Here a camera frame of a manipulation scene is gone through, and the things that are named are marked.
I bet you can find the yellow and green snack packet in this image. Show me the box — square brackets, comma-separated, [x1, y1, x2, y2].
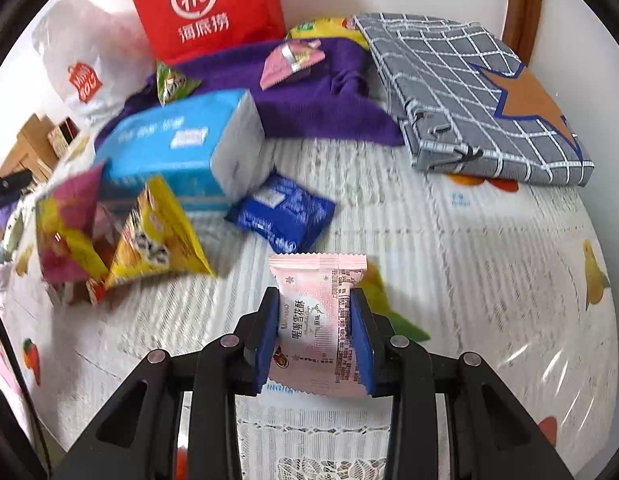
[287, 16, 370, 51]

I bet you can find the pink printed blanket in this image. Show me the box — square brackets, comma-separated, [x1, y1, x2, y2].
[0, 305, 33, 441]

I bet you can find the dark blue snack packet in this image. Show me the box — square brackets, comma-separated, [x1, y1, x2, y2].
[224, 170, 337, 255]

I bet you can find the magenta and yellow snack packet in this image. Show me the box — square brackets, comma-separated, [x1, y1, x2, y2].
[36, 160, 110, 285]

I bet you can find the small patterned box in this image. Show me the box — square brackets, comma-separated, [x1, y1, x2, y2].
[47, 117, 80, 153]

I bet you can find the grey checked folded cloth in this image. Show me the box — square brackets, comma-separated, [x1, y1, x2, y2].
[353, 12, 595, 187]

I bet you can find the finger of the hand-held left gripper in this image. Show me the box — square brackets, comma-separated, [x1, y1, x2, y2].
[0, 169, 34, 200]

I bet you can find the white plastic bag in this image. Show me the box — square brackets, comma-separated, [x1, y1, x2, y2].
[31, 0, 158, 126]

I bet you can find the blue tissue pack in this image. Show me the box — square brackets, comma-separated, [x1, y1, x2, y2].
[94, 89, 266, 211]

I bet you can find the brown wooden frame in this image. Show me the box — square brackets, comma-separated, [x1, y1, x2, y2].
[502, 0, 543, 66]

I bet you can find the red bag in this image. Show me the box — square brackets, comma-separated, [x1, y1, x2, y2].
[124, 0, 288, 66]

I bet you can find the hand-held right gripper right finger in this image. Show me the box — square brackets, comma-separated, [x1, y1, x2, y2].
[349, 287, 575, 480]

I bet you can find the purple towel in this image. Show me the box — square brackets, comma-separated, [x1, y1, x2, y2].
[94, 37, 405, 147]

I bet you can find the cardboard box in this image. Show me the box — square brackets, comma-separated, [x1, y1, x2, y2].
[0, 112, 58, 186]

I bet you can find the pink foil snack packet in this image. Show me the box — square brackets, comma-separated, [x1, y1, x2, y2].
[260, 40, 327, 90]

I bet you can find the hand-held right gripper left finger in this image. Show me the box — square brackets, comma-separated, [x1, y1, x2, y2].
[52, 287, 281, 480]

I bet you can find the light pink snack packet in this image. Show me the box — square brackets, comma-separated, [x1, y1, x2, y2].
[268, 253, 369, 401]

